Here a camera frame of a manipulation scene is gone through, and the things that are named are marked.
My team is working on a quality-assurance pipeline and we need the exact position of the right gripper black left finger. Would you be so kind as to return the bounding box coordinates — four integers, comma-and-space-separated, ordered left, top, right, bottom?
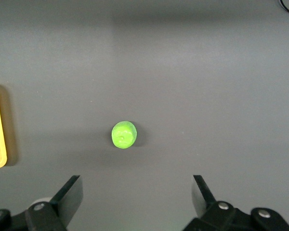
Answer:
25, 175, 84, 231

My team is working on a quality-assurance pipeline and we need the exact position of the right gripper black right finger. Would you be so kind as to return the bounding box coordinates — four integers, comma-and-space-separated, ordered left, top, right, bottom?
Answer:
184, 174, 289, 231

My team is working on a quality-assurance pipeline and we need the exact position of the green apple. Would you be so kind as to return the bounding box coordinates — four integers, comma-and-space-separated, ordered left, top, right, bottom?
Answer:
111, 120, 138, 149

